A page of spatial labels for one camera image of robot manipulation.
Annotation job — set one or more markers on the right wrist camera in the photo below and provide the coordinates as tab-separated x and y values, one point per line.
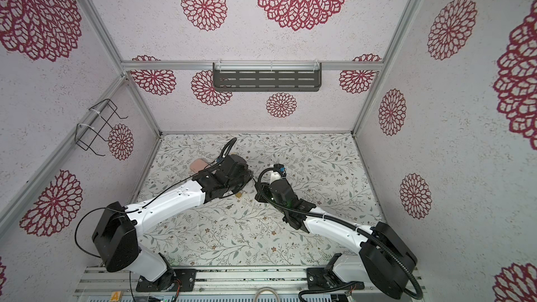
278	173

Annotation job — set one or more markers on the pink glasses case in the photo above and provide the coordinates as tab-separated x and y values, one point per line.
199	165

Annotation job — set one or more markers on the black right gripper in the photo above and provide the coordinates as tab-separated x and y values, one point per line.
262	193

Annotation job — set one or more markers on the black wire wall basket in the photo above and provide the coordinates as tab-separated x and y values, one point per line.
87	133

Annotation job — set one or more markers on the dark grey wall shelf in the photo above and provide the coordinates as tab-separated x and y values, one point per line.
269	77

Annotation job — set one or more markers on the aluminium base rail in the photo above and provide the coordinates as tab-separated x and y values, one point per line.
98	283

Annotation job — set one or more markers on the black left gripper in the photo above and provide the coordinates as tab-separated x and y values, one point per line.
248	175

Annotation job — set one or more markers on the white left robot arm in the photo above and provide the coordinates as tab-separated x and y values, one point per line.
119	228

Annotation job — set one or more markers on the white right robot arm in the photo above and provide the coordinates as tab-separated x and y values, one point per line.
379	257

